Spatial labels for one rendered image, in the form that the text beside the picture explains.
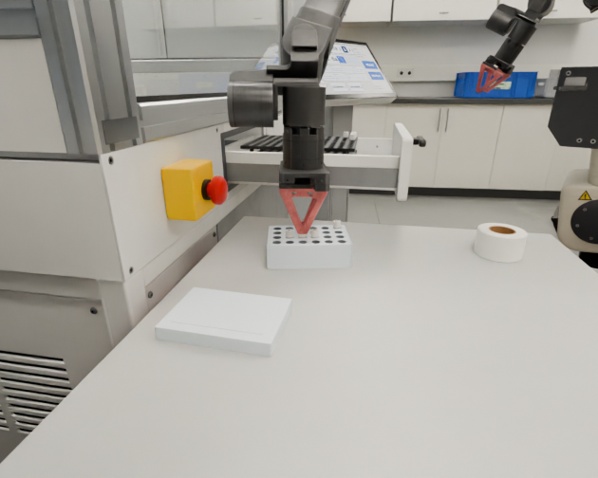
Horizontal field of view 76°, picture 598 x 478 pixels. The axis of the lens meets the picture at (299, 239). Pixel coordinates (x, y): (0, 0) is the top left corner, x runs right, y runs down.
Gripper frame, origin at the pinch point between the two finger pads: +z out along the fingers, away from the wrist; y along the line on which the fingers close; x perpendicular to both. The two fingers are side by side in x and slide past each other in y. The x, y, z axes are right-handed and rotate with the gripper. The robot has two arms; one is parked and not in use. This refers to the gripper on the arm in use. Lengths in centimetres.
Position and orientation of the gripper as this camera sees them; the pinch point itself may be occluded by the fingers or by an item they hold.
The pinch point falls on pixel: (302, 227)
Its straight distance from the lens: 56.7
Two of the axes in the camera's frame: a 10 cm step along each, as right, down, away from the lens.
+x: 10.0, 0.0, 0.3
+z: -0.1, 9.3, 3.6
